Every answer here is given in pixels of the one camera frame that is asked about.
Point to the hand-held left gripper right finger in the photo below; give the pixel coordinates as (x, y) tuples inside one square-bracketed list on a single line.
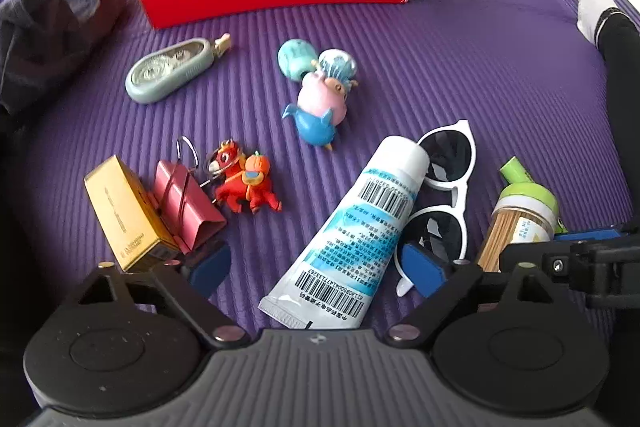
[(422, 264)]

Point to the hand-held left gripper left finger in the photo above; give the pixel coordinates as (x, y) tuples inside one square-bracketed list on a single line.
[(207, 268)]

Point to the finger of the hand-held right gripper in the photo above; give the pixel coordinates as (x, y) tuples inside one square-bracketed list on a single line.
[(530, 257), (590, 235)]

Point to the green-lidded toothpick jar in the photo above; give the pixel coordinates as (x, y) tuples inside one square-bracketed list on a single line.
[(525, 202)]

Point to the pink binder clip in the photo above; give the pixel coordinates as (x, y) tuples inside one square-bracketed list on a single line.
[(182, 202)]

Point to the white and blue tube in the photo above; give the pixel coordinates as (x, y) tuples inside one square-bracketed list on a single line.
[(350, 232)]

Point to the small yellow box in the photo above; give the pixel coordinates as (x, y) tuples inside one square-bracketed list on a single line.
[(125, 207)]

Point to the white sunglasses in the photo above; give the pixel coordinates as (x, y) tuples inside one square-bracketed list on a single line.
[(447, 154)]

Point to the pink and blue pig toy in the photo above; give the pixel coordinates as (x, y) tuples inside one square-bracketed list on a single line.
[(317, 99)]

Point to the grey-green correction tape dispenser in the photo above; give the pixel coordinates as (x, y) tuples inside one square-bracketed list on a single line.
[(165, 69)]

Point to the purple ribbed mat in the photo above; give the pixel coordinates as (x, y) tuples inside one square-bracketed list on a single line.
[(450, 57)]

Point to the teal round toy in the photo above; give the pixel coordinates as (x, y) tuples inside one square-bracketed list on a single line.
[(295, 57)]

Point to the dark purple cloth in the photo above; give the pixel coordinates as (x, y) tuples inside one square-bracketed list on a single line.
[(40, 32)]

